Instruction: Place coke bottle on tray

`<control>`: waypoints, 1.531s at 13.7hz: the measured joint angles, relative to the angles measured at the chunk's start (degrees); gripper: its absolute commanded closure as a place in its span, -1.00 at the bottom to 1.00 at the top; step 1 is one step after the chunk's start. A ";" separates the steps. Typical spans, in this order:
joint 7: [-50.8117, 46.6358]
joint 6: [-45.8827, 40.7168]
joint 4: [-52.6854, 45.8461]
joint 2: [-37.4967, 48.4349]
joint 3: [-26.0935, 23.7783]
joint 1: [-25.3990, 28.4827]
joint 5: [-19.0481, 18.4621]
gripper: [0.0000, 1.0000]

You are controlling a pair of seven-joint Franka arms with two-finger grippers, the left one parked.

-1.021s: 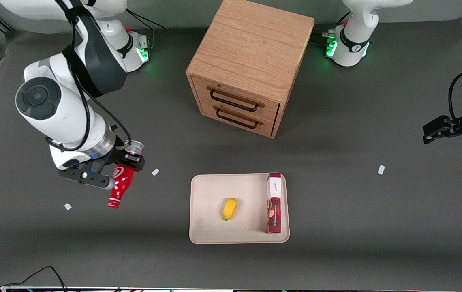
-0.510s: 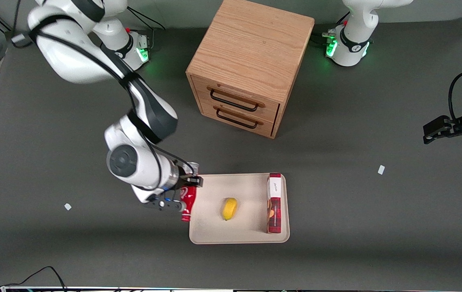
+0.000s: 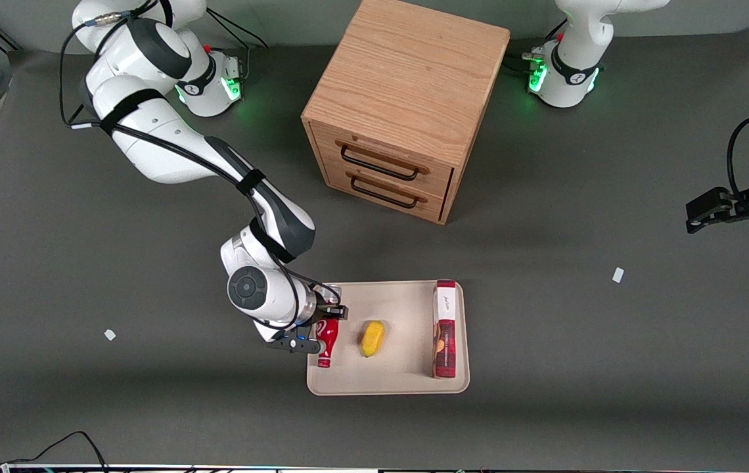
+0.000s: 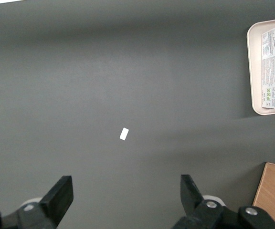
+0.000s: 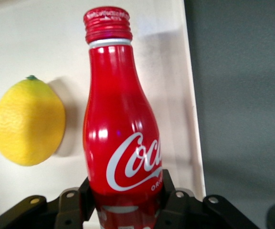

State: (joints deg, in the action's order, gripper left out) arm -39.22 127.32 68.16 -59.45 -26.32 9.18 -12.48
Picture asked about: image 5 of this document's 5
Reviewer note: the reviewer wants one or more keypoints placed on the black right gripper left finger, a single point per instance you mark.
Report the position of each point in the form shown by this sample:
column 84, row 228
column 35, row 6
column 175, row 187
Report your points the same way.
column 66, row 210

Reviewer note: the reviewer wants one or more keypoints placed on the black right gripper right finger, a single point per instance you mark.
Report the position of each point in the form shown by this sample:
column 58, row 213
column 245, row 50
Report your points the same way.
column 187, row 210

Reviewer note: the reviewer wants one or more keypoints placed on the red coca-cola aluminium bottle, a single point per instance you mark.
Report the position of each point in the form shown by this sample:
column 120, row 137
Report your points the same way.
column 118, row 107

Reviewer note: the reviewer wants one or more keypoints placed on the cream plastic tray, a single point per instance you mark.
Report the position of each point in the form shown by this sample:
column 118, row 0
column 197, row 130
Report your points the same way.
column 32, row 35

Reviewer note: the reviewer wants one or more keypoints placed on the yellow lemon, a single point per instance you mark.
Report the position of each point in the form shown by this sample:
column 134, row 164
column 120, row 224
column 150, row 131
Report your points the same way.
column 30, row 124

